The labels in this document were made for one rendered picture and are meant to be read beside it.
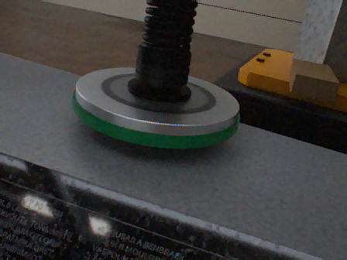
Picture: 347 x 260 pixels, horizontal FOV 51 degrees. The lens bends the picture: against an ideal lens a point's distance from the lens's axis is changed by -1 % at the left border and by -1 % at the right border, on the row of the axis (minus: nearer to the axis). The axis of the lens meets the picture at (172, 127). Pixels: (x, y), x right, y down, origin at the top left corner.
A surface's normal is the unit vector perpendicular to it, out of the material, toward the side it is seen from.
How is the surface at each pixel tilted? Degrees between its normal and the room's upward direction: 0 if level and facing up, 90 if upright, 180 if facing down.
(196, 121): 0
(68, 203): 45
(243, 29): 90
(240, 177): 0
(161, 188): 0
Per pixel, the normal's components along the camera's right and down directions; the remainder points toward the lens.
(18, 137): 0.15, -0.90
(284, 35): -0.30, 0.34
